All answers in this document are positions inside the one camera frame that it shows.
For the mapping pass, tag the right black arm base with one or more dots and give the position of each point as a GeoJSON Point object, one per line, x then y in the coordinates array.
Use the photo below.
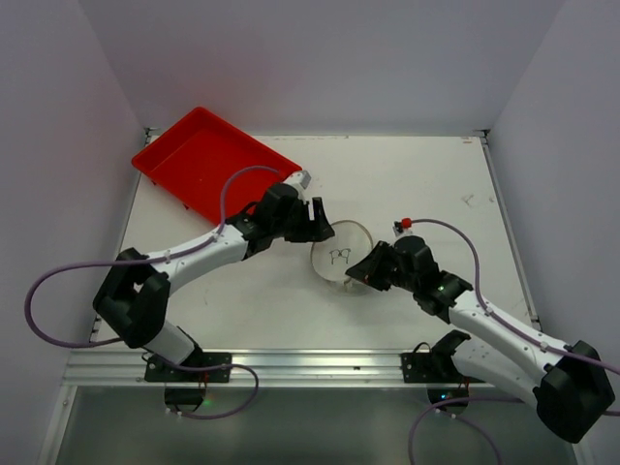
{"type": "Point", "coordinates": [432, 366]}

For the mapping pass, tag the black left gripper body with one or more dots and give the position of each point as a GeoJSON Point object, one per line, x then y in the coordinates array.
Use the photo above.
{"type": "Point", "coordinates": [305, 221]}

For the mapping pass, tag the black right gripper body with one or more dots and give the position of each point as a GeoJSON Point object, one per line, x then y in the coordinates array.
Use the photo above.
{"type": "Point", "coordinates": [386, 266]}

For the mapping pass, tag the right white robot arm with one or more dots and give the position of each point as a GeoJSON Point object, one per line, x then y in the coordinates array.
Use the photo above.
{"type": "Point", "coordinates": [564, 383]}

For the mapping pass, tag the red plastic tray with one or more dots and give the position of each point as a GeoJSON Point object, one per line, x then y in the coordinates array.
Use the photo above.
{"type": "Point", "coordinates": [194, 158]}

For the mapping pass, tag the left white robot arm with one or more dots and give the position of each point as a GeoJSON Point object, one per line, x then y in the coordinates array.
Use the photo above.
{"type": "Point", "coordinates": [133, 299]}

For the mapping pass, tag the aluminium mounting rail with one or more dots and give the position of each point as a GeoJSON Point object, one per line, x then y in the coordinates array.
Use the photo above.
{"type": "Point", "coordinates": [115, 367]}

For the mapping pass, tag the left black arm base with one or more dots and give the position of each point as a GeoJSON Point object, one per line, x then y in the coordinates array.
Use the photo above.
{"type": "Point", "coordinates": [186, 391]}

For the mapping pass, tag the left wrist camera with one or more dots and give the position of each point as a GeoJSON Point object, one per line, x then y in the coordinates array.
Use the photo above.
{"type": "Point", "coordinates": [300, 180]}

